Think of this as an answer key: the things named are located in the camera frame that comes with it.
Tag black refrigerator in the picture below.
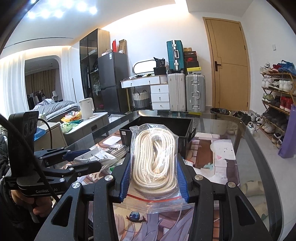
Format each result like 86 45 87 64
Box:
98 52 129 113

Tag stack of shoe boxes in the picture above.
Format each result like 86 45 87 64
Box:
184 48 201 74

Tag white dresser desk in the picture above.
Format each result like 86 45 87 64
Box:
121 75 170 110

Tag grey low cabinet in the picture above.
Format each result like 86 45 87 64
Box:
64 112 109 145

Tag dark glass wardrobe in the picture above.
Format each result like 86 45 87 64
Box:
79 29 110 112

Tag teal suitcase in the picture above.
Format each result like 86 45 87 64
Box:
166 40 185 73

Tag wooden shoe rack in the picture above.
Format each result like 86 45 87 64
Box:
260 72 295 148

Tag purple bag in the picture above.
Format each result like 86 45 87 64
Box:
278 104 296 158

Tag oval mirror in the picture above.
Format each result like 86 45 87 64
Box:
132 59 156 75

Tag white suitcase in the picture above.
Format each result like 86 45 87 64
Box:
168 73 186 111

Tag white rope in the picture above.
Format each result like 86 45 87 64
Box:
112 123 195 215

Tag black trash bin white base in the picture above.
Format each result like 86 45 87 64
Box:
210 108 230 115

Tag wooden door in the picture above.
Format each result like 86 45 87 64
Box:
203 17 250 110

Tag black storage box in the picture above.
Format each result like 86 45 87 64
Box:
119 116 196 158

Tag woven laundry basket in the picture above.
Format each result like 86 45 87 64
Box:
132 90 150 109

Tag bed with grey blanket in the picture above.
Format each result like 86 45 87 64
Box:
32 98 80 122

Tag beige slipper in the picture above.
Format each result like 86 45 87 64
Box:
241 181 265 197

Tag person's left hand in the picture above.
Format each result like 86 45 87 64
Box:
11 190 52 217

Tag silver aluminium suitcase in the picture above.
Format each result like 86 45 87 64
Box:
185 74 206 113

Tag white electric kettle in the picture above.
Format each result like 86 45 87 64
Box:
79 97 95 120

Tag striped socks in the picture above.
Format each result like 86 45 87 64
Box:
74 144 127 170

